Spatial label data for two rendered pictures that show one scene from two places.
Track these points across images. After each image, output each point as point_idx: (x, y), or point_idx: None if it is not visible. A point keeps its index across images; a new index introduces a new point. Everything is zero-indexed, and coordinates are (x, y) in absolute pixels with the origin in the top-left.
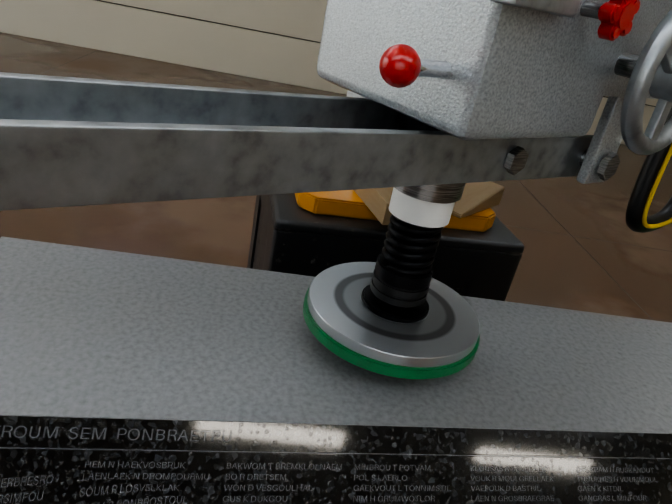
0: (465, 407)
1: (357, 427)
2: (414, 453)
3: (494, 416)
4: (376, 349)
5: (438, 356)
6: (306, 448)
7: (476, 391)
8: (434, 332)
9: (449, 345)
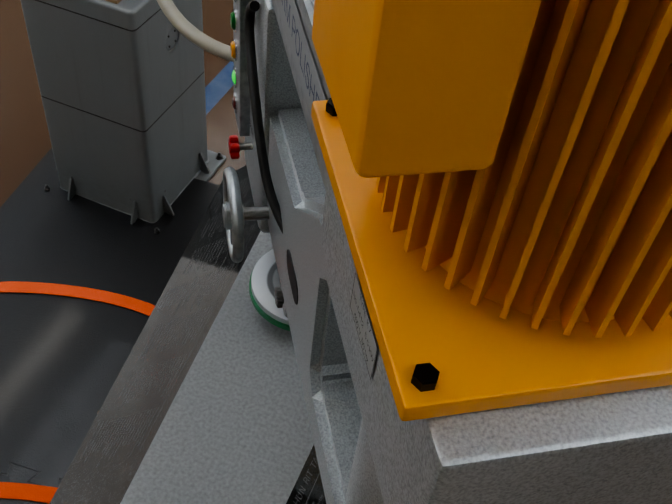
0: (237, 307)
1: (245, 259)
2: (227, 282)
3: (225, 317)
4: (267, 252)
5: (252, 275)
6: (247, 245)
7: (246, 321)
8: (272, 285)
9: (259, 285)
